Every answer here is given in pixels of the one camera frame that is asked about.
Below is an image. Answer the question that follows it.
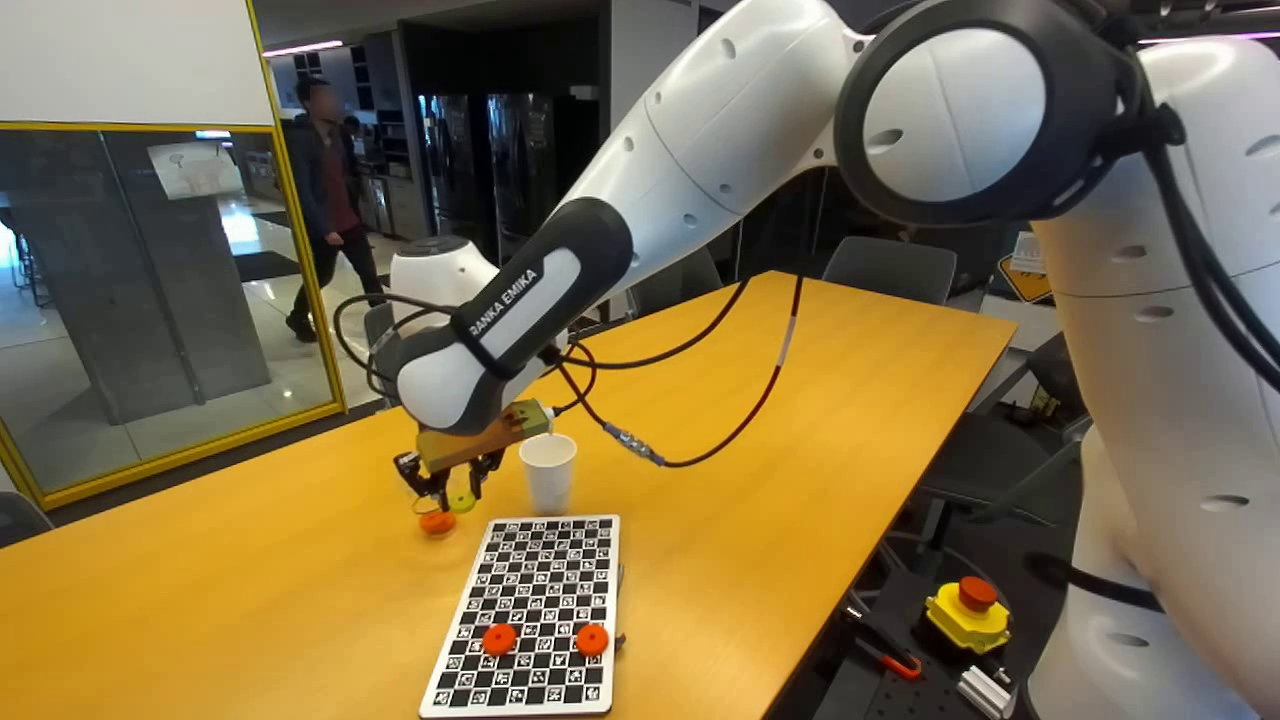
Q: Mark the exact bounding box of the yellow framed glass partition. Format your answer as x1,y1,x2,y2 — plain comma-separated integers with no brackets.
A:
0,115,348,517

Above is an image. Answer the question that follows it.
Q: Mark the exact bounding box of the black clamp with orange grip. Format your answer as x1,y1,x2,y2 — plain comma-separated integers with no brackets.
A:
852,636,929,687

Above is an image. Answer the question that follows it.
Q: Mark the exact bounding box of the person in dark clothes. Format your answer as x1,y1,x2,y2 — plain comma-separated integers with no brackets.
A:
278,76,391,343

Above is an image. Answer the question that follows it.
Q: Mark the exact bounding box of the black white marker board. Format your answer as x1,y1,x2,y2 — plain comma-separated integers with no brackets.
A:
416,511,626,720

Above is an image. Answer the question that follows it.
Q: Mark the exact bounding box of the white paper cup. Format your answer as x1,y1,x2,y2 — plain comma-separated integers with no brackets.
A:
515,430,578,517

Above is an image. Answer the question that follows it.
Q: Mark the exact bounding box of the yellow diamond caution sign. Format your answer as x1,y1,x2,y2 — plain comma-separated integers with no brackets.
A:
996,233,1057,307

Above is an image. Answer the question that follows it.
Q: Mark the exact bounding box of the long black robot cable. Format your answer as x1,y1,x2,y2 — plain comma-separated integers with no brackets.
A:
542,273,755,376
535,266,810,471

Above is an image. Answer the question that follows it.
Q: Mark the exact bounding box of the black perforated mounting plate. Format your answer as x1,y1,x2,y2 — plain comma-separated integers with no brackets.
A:
785,525,1072,720

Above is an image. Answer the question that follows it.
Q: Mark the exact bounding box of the white panel above glass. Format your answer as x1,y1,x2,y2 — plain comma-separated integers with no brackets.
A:
0,0,277,133

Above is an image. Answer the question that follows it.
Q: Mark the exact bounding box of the grey office chair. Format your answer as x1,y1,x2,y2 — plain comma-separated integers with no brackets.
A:
916,333,1114,537
818,233,965,307
625,245,730,317

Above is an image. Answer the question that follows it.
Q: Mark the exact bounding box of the yellow red emergency stop button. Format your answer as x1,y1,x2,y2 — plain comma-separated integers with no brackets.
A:
923,573,1017,659

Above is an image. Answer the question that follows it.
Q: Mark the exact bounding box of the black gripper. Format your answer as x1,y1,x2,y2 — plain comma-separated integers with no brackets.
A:
391,443,513,517

